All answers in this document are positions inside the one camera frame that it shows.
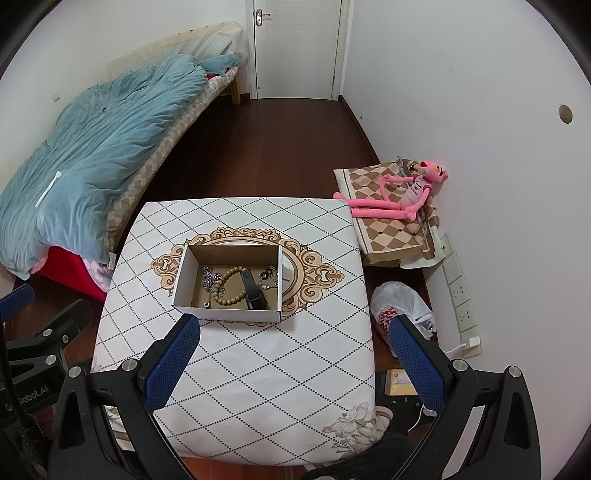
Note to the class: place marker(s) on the checked pillow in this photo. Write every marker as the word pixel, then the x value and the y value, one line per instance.
pixel 207 46

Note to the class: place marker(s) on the pink plush toy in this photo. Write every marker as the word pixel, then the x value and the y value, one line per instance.
pixel 415 194

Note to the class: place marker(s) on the pink checked cloth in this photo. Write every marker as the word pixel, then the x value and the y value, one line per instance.
pixel 99 277

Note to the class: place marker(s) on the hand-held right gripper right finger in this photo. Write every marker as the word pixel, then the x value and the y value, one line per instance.
pixel 415 360

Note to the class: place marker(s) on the white diamond-pattern tablecloth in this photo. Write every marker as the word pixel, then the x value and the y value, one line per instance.
pixel 254 369

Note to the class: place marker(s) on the black smart band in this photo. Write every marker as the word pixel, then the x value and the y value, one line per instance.
pixel 254 293

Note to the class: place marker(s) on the white cardboard box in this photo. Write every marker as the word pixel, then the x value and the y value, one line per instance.
pixel 231 316

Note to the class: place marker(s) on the white power strip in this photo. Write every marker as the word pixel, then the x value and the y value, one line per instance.
pixel 459 295

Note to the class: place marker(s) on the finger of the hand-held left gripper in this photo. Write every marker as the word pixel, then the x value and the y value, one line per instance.
pixel 16 300
pixel 69 323

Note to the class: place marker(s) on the wooden bed leg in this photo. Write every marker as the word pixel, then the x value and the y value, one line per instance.
pixel 235 90

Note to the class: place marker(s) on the white charger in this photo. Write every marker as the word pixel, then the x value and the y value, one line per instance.
pixel 473 344

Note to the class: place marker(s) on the light blue quilt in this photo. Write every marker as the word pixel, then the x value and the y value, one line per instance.
pixel 101 152

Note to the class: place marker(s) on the beige checkered mattress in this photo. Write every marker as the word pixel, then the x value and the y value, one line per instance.
pixel 152 175

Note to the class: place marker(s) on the white plastic bag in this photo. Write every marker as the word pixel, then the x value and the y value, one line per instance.
pixel 397 300

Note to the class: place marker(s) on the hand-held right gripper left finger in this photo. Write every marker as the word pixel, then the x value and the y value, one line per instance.
pixel 175 355

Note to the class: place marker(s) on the white door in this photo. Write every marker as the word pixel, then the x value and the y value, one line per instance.
pixel 295 46

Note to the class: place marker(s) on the red bed sheet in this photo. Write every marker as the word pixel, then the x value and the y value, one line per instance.
pixel 64 267

